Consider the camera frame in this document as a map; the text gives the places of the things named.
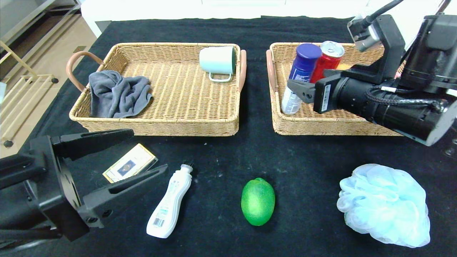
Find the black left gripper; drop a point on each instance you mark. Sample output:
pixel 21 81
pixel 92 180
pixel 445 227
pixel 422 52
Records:
pixel 60 185

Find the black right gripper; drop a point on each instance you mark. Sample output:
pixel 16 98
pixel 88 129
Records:
pixel 325 93

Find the red drink can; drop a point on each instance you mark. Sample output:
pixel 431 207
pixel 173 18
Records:
pixel 330 57

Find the blue capped spray can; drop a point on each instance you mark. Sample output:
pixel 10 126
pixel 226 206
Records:
pixel 303 60

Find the green lime fruit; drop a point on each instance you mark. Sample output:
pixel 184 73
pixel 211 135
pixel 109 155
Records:
pixel 257 201

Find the light blue bath pouf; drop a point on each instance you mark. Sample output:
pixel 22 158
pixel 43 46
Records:
pixel 383 205

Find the gold card box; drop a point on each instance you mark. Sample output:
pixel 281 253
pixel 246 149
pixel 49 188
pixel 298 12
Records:
pixel 130 164

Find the grey cloth towel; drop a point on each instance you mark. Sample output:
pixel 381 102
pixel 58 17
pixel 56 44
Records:
pixel 117 96

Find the white bottle with brush cap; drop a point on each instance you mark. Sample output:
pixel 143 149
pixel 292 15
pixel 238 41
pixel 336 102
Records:
pixel 171 200

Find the black table cloth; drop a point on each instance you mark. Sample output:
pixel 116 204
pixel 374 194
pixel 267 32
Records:
pixel 250 32

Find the mint green enamel mug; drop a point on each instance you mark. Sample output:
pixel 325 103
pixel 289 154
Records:
pixel 216 60

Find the beige metal rack on wheels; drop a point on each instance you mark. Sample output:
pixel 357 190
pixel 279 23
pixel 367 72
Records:
pixel 39 76

